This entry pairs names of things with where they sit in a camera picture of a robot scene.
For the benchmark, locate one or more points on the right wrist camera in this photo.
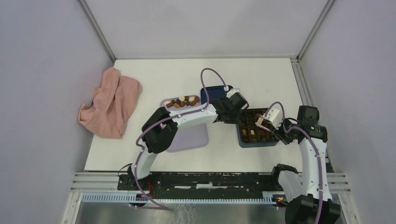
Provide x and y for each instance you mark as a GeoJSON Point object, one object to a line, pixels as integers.
{"type": "Point", "coordinates": [274, 117]}

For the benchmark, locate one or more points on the blue chocolate box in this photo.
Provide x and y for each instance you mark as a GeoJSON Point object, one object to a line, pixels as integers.
{"type": "Point", "coordinates": [249, 134]}

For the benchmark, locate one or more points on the pink cloth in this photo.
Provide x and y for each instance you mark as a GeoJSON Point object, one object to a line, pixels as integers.
{"type": "Point", "coordinates": [113, 104]}

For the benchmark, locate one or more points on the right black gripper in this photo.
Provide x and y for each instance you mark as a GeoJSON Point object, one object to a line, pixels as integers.
{"type": "Point", "coordinates": [286, 140]}

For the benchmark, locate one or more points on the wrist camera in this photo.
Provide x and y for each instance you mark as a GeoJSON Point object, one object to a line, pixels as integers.
{"type": "Point", "coordinates": [231, 91]}
{"type": "Point", "coordinates": [274, 117]}

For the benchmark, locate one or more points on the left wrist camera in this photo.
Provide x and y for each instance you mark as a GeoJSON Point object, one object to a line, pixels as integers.
{"type": "Point", "coordinates": [231, 91]}

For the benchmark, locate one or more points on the lilac tray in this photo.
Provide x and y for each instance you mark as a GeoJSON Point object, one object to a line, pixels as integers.
{"type": "Point", "coordinates": [189, 138]}

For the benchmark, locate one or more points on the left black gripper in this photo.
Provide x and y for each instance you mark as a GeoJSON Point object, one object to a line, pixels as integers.
{"type": "Point", "coordinates": [236, 120]}

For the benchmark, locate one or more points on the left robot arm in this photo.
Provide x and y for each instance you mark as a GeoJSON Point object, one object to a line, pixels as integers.
{"type": "Point", "coordinates": [161, 128]}

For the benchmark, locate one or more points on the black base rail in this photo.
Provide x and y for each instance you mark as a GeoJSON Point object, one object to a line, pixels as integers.
{"type": "Point", "coordinates": [202, 185]}

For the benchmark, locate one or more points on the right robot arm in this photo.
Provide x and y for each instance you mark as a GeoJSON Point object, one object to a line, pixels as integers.
{"type": "Point", "coordinates": [308, 201]}

